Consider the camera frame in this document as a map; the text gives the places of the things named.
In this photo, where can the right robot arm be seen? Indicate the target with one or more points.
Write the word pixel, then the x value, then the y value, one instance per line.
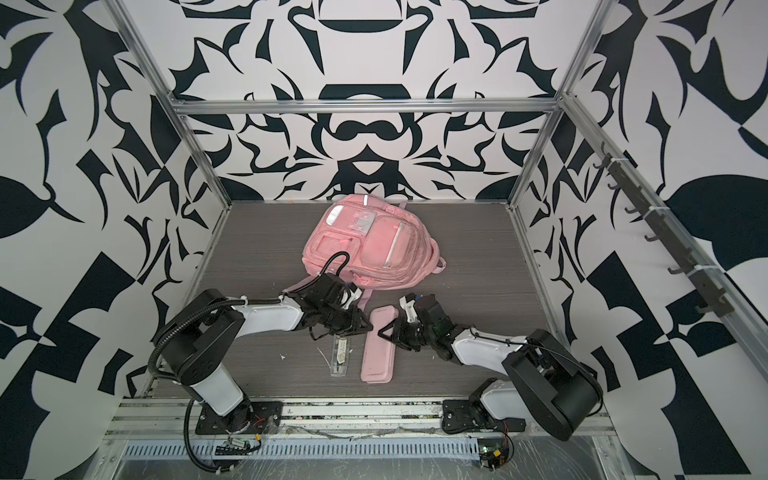
pixel 535 377

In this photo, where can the clear plastic packet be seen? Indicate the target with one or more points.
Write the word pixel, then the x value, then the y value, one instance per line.
pixel 340 356

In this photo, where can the white cable duct strip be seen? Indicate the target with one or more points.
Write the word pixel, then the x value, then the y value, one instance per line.
pixel 323 449

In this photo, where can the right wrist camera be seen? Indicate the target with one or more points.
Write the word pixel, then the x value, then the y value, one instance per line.
pixel 407 304

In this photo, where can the pink student backpack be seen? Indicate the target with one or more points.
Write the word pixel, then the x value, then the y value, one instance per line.
pixel 373 244

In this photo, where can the green lit circuit board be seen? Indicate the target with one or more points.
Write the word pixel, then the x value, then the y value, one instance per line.
pixel 493 457

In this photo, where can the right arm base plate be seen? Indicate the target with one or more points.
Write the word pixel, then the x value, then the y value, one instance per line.
pixel 465 416

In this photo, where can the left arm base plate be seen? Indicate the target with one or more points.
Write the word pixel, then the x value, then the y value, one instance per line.
pixel 261 417

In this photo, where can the aluminium cage frame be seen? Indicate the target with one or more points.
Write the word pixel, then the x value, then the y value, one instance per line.
pixel 744 324

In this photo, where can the wall hook rail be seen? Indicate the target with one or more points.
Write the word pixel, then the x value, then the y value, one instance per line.
pixel 669 231

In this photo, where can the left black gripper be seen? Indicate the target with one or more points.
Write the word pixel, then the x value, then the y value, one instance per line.
pixel 355 324

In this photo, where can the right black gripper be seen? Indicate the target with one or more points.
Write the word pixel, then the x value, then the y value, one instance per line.
pixel 400 333

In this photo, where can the pink pencil case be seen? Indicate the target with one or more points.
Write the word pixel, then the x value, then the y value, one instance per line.
pixel 379 354

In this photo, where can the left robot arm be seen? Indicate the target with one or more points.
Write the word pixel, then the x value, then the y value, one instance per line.
pixel 189 350

